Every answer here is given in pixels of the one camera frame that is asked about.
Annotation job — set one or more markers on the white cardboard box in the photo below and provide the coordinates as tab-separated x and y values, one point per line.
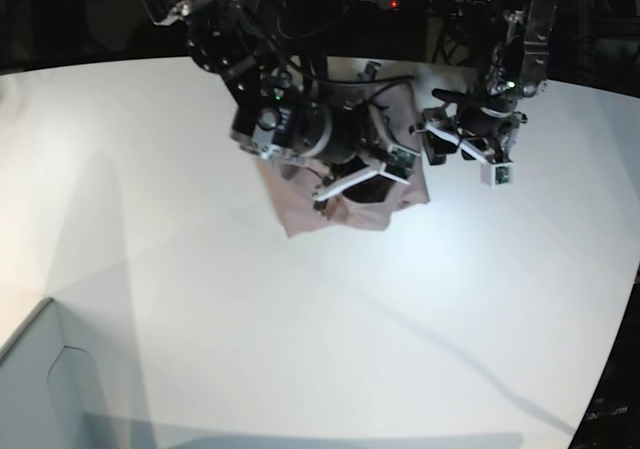
71	377

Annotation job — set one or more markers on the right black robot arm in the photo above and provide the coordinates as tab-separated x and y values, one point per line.
284	114

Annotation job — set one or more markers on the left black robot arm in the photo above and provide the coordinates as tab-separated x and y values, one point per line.
508	43

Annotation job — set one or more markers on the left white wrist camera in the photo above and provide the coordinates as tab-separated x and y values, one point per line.
497	174

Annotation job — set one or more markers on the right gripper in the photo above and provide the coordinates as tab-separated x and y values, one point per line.
346	145

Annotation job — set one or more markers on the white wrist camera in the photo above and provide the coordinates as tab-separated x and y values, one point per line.
399	163
497	174

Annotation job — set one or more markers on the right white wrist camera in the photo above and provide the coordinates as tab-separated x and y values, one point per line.
399	163

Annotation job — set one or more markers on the mauve pink t-shirt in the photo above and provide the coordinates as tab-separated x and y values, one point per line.
400	108

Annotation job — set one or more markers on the black power strip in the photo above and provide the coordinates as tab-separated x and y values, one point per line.
439	8

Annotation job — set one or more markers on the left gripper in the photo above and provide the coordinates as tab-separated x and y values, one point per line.
487	136

